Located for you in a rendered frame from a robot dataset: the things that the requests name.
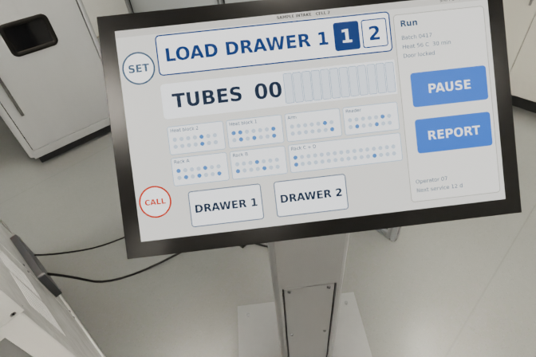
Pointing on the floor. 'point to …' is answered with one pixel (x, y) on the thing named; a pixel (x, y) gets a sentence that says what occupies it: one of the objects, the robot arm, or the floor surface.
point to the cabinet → (38, 308)
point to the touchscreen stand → (305, 304)
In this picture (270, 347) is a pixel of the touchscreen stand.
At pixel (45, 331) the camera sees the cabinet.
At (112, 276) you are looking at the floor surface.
